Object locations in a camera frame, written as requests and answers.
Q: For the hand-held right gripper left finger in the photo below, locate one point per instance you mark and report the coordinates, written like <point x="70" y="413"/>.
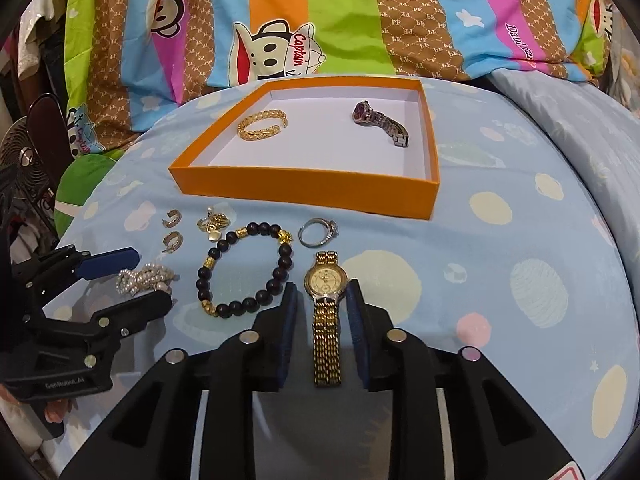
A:
<point x="288" y="310"/>

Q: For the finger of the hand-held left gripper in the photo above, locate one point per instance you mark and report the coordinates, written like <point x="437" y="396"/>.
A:
<point x="111" y="259"/>
<point x="145" y="305"/>

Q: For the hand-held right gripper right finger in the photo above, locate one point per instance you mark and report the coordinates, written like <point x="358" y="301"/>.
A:
<point x="356" y="310"/>

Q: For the pearl brooch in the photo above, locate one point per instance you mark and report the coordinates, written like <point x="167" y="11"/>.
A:
<point x="145" y="276"/>

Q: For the gold wristwatch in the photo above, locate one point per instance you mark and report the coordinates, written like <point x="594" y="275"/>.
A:
<point x="325" y="278"/>

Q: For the orange shallow box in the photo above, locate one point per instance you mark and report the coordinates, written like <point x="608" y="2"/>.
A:
<point x="300" y="195"/>

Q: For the gold hoop earring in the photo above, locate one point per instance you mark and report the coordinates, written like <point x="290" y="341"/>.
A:
<point x="179" y="240"/>
<point x="178" y="215"/>

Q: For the gold heart pendant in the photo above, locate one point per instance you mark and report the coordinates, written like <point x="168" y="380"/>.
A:
<point x="214" y="234"/>

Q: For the black electric fan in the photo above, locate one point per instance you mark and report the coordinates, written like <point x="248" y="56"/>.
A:
<point x="20" y="150"/>

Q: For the light blue dotted bedsheet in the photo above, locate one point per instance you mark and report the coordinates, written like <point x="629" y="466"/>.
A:
<point x="500" y="310"/>

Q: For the gold braided bangle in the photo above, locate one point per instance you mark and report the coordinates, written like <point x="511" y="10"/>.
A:
<point x="248" y="132"/>

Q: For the dark metal wristwatch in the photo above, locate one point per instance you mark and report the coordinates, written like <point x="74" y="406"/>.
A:
<point x="362" y="111"/>

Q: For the hanging clothes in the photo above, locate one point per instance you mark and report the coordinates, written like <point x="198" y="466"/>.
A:
<point x="40" y="35"/>

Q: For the striped cartoon printed blanket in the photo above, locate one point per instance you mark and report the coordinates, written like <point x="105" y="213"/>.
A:
<point x="350" y="20"/>

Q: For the pale blue quilt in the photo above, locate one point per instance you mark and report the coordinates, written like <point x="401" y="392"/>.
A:
<point x="575" y="110"/>

